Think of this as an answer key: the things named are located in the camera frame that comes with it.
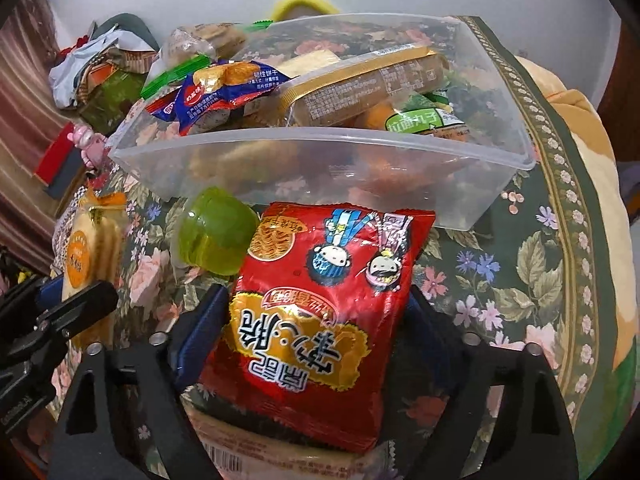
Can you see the blue and red biscuit packet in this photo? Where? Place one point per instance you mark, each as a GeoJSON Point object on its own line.
{"type": "Point", "coordinates": [220, 90]}

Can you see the orange label cracker packet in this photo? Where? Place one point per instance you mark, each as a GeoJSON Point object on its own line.
{"type": "Point", "coordinates": [87, 250]}

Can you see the green label orange snack packet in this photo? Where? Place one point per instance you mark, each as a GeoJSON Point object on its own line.
{"type": "Point", "coordinates": [430, 117]}

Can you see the yellow foam tube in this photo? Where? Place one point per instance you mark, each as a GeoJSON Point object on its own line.
{"type": "Point", "coordinates": [305, 0]}

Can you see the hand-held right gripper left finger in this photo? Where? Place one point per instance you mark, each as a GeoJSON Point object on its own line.
{"type": "Point", "coordinates": [200, 340]}

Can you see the red noodle snack packet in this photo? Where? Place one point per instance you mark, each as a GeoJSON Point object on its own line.
{"type": "Point", "coordinates": [310, 320]}

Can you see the clear plastic container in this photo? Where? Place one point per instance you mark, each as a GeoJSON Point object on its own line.
{"type": "Point", "coordinates": [320, 180]}

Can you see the pink toy figure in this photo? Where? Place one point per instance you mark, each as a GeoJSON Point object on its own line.
{"type": "Point", "coordinates": [91, 146]}

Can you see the long gold biscuit packet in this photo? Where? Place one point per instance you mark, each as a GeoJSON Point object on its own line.
{"type": "Point", "coordinates": [360, 90]}

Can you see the striped brown curtain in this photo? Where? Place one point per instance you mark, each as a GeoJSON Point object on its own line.
{"type": "Point", "coordinates": [25, 110]}

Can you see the floral blanket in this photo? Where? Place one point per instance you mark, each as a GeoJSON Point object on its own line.
{"type": "Point", "coordinates": [500, 280]}

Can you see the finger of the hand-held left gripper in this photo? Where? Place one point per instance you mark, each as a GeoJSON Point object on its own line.
{"type": "Point", "coordinates": [52, 292]}
{"type": "Point", "coordinates": [87, 305]}

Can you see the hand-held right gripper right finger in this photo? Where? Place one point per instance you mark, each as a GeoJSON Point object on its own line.
{"type": "Point", "coordinates": [425, 330]}

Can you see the yellow pillow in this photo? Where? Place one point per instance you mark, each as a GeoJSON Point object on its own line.
{"type": "Point", "coordinates": [590, 160]}

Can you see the green floral bag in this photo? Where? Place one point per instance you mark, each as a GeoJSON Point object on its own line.
{"type": "Point", "coordinates": [112, 100]}

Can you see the green jelly cup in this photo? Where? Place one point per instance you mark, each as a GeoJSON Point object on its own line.
{"type": "Point", "coordinates": [217, 232]}

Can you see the red box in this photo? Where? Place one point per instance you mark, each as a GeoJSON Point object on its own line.
{"type": "Point", "coordinates": [55, 152]}

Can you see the pile of clothes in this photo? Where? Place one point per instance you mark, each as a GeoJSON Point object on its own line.
{"type": "Point", "coordinates": [95, 55]}

